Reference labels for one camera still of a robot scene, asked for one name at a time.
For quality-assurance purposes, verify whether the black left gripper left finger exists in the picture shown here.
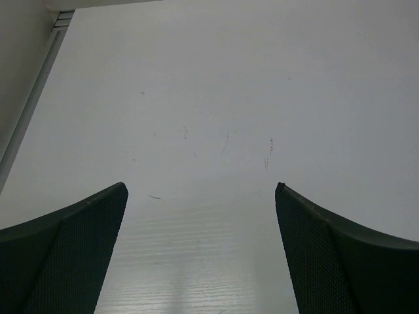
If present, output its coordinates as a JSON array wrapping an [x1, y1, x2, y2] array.
[[1, 183, 128, 313]]

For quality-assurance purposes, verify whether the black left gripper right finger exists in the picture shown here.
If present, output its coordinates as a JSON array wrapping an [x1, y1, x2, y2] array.
[[275, 183, 418, 313]]

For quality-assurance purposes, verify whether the aluminium table edge rail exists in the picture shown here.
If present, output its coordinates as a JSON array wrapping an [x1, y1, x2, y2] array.
[[1, 9, 75, 192]]

